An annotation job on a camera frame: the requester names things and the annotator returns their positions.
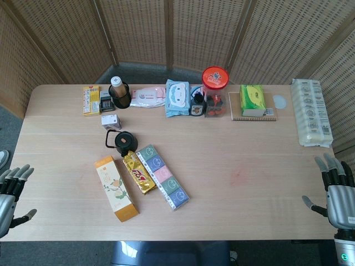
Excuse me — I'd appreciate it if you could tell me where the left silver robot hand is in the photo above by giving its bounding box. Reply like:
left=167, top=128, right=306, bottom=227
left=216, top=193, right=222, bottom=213
left=0, top=163, right=38, bottom=239

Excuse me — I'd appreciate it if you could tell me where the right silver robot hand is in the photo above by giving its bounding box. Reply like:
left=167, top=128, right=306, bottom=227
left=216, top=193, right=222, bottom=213
left=301, top=152, right=355, bottom=230

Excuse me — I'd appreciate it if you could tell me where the dark robot base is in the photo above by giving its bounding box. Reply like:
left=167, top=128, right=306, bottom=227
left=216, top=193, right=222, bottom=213
left=110, top=240, right=239, bottom=266

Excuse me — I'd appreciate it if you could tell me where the tall orange flower box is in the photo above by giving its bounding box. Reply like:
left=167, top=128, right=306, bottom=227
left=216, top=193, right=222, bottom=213
left=93, top=155, right=140, bottom=223

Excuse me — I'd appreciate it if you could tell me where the small white grey box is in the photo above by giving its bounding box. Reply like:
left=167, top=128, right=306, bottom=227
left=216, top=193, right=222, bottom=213
left=100, top=114, right=122, bottom=131

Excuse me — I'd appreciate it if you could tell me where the green tissue box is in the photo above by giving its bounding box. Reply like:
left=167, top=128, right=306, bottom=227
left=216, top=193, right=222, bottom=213
left=239, top=84, right=267, bottom=117

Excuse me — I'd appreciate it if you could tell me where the long white cup pack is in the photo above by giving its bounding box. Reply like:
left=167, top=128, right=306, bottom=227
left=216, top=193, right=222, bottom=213
left=290, top=78, right=333, bottom=148

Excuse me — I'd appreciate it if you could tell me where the clear round lid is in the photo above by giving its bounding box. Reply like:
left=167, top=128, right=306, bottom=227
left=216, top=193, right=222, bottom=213
left=272, top=94, right=287, bottom=110

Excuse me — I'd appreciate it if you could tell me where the brown spiral notebook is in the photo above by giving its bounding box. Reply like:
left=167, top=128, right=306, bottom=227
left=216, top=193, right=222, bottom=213
left=227, top=91, right=278, bottom=122

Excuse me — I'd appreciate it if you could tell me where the yellow card pack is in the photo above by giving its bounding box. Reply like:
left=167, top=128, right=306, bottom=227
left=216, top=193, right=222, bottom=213
left=82, top=85, right=101, bottom=117

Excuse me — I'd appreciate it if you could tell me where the gold foil snack bag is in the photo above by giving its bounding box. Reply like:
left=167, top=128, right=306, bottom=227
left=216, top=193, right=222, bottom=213
left=122, top=150, right=158, bottom=196

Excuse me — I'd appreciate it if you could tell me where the black battery pack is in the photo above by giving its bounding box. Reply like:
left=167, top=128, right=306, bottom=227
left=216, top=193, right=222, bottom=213
left=99, top=90, right=115, bottom=113

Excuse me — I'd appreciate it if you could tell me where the black mesh cup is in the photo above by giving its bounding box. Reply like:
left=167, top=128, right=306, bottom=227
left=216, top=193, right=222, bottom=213
left=108, top=81, right=132, bottom=109

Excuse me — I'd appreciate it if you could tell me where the brown drink bottle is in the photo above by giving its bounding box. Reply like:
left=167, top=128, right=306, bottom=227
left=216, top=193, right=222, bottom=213
left=110, top=76, right=124, bottom=98

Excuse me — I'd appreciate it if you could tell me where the pastel tissue multipack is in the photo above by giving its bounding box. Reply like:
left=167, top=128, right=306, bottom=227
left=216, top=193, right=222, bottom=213
left=136, top=144, right=190, bottom=212

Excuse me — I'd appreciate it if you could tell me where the red lid clear jar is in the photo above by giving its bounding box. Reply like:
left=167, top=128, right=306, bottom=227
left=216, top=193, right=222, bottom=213
left=201, top=65, right=230, bottom=118

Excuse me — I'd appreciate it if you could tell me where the black ink bottle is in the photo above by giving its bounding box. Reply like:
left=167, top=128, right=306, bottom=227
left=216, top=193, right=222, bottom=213
left=189, top=92, right=207, bottom=116

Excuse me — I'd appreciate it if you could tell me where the pink white wipes pack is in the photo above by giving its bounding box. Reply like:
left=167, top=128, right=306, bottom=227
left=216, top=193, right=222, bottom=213
left=129, top=85, right=167, bottom=108

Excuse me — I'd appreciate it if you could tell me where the blue cartoon wipes pack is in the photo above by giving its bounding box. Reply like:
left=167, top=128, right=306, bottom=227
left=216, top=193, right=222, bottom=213
left=165, top=78, right=192, bottom=118

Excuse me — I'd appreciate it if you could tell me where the woven folding screen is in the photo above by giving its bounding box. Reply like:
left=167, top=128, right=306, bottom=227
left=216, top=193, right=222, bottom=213
left=0, top=0, right=355, bottom=178

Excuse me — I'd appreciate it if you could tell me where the black teapot with handle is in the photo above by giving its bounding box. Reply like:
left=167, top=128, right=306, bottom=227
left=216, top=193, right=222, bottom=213
left=104, top=129, right=139, bottom=158

